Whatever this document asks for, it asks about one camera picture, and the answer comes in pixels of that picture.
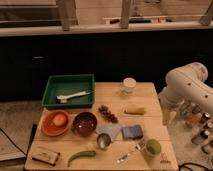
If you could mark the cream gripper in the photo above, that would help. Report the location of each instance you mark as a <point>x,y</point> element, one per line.
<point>168,114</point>

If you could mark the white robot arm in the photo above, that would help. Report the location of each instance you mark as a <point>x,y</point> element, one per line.
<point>186,83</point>

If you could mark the purple bowl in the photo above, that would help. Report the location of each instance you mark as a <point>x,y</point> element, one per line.
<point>84,124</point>

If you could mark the orange bowl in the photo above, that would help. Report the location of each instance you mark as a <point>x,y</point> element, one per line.
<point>49,129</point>

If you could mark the green cup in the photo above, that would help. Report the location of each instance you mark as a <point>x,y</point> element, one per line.
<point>153,147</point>

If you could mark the blue sponge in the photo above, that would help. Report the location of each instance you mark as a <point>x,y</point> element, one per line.
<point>132,132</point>

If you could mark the metal fork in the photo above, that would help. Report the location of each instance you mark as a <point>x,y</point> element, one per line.
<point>138,147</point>

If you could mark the white lidded jar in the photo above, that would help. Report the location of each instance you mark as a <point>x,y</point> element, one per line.
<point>128,85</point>

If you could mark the grey cloth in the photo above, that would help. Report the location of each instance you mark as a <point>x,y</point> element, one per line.
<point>111,129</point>

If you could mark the dark grape bunch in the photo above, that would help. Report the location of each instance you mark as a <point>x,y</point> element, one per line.
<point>107,114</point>

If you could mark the metal cup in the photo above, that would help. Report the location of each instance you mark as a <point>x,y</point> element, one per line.
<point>103,141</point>

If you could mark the green chili pepper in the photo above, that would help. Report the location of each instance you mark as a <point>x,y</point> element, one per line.
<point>88,153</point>

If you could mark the white brush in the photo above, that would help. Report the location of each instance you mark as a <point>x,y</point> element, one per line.
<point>65,98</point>

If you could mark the orange fruit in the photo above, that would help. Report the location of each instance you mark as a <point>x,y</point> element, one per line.
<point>59,120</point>

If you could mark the green plastic tray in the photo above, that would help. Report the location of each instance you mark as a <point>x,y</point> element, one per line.
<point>67,85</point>

